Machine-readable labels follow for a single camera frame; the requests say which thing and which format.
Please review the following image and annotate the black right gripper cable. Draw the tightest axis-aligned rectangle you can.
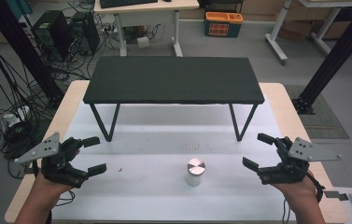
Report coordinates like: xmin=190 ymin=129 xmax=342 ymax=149
xmin=304 ymin=171 xmax=326 ymax=203

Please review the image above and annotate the person's right hand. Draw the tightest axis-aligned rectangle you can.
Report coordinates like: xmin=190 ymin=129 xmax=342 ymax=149
xmin=270 ymin=170 xmax=321 ymax=204

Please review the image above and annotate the slim black computer tower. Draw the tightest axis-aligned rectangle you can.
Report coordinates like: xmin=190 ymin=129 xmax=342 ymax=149
xmin=70 ymin=11 xmax=101 ymax=56

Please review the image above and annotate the white desk frame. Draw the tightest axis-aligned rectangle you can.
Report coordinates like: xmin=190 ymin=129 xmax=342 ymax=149
xmin=264 ymin=0 xmax=352 ymax=65

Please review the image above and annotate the small dark grey bracket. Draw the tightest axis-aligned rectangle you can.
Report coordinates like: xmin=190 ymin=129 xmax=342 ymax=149
xmin=323 ymin=189 xmax=350 ymax=202

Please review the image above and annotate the white power strip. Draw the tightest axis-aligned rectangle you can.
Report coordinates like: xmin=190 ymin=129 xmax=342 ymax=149
xmin=1 ymin=105 xmax=32 ymax=129

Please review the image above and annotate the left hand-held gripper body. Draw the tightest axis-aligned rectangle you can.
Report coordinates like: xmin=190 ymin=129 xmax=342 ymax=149
xmin=14 ymin=132 xmax=90 ymax=189

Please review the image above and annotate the silver metal cylinder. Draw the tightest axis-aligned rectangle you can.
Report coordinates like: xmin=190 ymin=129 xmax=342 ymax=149
xmin=185 ymin=157 xmax=206 ymax=188

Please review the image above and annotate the cardboard box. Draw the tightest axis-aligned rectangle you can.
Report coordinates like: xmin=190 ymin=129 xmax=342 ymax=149
xmin=277 ymin=19 xmax=352 ymax=42

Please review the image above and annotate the large black computer tower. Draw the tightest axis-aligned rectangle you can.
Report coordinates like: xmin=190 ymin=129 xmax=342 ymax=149
xmin=31 ymin=9 xmax=74 ymax=61

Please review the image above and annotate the person's left hand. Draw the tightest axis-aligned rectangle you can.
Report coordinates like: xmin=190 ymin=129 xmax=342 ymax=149
xmin=28 ymin=172 xmax=76 ymax=203

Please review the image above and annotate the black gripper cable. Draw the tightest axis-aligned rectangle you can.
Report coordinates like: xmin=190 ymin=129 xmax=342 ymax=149
xmin=54 ymin=189 xmax=77 ymax=208
xmin=304 ymin=171 xmax=326 ymax=203

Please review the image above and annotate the black low table shelf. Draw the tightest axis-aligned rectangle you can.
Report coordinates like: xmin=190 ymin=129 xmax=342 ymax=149
xmin=82 ymin=55 xmax=266 ymax=143

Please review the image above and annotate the grey floor mat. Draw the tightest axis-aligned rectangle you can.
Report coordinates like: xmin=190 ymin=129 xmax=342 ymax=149
xmin=285 ymin=85 xmax=351 ymax=140

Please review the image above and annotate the white table mat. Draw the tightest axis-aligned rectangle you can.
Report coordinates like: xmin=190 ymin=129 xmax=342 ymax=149
xmin=51 ymin=92 xmax=297 ymax=222

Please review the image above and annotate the orange and green toolbox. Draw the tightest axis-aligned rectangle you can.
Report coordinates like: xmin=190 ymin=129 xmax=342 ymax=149
xmin=204 ymin=11 xmax=245 ymax=38

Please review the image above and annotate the white desk with beige top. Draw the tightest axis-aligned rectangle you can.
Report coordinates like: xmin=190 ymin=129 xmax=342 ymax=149
xmin=93 ymin=0 xmax=201 ymax=58

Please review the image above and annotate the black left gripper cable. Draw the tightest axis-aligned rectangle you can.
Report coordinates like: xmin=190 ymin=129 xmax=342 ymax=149
xmin=54 ymin=189 xmax=77 ymax=208

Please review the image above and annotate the tangle of floor cables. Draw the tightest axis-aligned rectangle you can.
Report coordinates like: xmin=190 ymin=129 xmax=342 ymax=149
xmin=41 ymin=0 xmax=168 ymax=82

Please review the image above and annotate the black aluminium frame post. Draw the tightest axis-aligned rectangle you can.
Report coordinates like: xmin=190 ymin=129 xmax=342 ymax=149
xmin=290 ymin=0 xmax=352 ymax=115
xmin=0 ymin=0 xmax=66 ymax=109

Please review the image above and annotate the small white box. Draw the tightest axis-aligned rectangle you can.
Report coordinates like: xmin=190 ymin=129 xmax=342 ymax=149
xmin=136 ymin=36 xmax=151 ymax=49

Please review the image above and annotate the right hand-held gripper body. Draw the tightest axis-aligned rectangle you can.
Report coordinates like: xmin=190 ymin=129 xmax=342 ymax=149
xmin=257 ymin=136 xmax=343 ymax=186

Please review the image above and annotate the black keyboard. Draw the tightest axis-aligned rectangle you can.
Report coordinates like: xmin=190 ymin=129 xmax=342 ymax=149
xmin=99 ymin=0 xmax=159 ymax=9

